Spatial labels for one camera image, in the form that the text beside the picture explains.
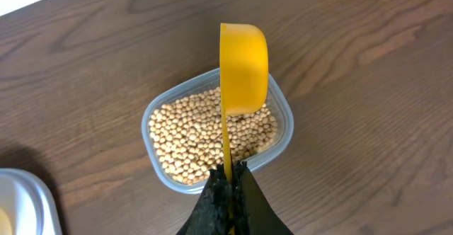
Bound white digital kitchen scale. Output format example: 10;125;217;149
1;168;63;235

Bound clear plastic container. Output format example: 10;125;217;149
141;69;294;194

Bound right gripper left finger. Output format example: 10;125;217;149
176;164;232;235

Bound soybeans in container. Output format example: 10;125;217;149
147;88;278;185

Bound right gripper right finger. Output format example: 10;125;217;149
233;161;293;235

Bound yellow measuring scoop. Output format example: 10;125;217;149
219;23;270;235

